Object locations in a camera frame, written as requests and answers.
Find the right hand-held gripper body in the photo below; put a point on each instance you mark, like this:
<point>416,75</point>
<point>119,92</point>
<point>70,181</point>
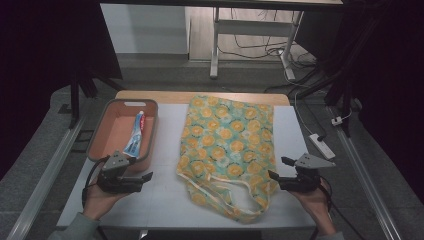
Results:
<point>305,181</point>

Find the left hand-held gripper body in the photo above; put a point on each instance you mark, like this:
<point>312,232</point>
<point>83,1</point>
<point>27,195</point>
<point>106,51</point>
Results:
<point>115,183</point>

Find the yellow floral cloth tote bag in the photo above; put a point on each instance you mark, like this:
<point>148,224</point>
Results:
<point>226,143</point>

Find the person's left hand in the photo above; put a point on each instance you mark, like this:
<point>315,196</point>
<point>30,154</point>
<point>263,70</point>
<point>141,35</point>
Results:
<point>96,203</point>

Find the person's right hand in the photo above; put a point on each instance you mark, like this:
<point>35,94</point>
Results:
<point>316,206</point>

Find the white table mat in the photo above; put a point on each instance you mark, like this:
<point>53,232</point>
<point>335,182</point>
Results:
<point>166,173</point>

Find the white and blue toothpaste tube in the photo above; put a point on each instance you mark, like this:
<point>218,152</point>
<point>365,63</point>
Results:
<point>135,138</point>

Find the orange plastic basket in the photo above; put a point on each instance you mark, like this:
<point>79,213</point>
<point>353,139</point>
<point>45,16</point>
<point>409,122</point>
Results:
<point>115,133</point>

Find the white power strip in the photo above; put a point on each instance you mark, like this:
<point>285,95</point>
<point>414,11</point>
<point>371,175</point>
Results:
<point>321,146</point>

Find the white plug adapter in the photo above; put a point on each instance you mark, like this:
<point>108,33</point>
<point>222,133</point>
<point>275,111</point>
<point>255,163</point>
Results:
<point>337,121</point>

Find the black metal stand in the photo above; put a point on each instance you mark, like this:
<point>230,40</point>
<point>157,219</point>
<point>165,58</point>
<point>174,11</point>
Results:
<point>343,90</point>
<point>75,96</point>

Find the dark curtain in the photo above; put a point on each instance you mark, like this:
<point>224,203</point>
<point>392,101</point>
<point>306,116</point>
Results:
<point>40,60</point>
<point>390,93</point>

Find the aluminium rail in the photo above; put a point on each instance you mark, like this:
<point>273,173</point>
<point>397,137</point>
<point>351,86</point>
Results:
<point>46,173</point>
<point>363,180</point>

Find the white metal desk frame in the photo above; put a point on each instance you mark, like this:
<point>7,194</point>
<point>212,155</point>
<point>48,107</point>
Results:
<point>255,27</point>

